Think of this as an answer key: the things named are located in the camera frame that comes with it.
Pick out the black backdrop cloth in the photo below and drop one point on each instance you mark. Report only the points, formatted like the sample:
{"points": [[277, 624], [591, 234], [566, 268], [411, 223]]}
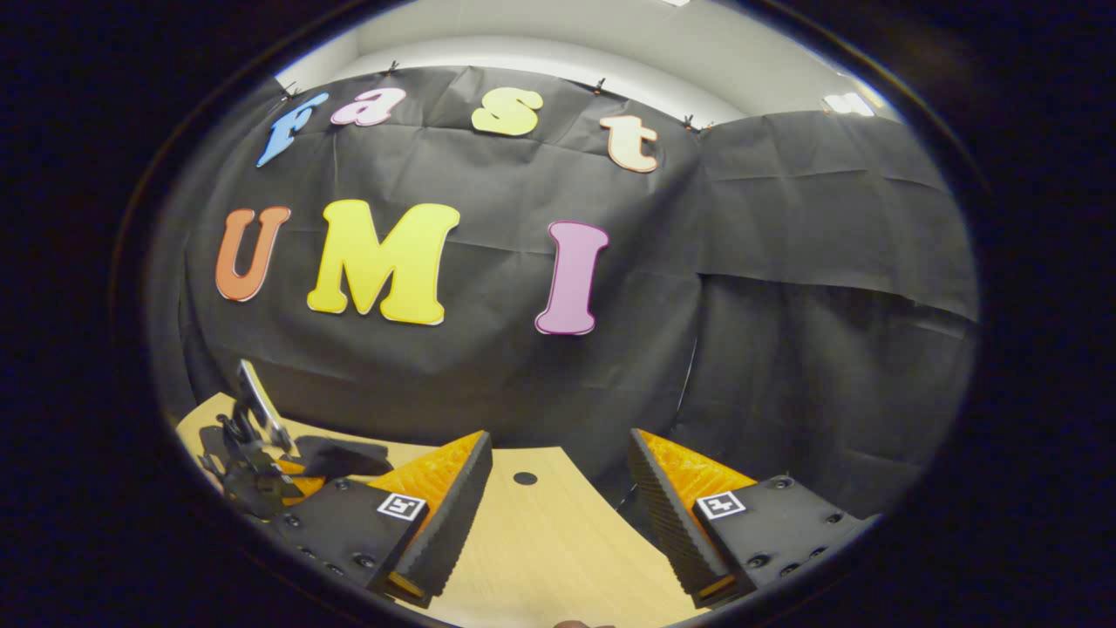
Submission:
{"points": [[523, 366]]}

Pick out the dark jeans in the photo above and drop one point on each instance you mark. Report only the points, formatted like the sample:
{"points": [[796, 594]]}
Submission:
{"points": [[344, 455]]}

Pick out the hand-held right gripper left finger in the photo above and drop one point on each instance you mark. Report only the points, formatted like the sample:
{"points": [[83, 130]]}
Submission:
{"points": [[449, 532]]}

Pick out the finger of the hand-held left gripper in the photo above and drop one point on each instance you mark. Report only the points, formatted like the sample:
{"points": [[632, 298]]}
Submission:
{"points": [[305, 488], [291, 467]]}

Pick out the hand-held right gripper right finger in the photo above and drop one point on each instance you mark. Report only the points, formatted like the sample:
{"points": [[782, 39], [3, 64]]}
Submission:
{"points": [[676, 532]]}

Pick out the ceiling light panel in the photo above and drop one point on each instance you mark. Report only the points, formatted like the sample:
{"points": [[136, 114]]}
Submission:
{"points": [[847, 105]]}

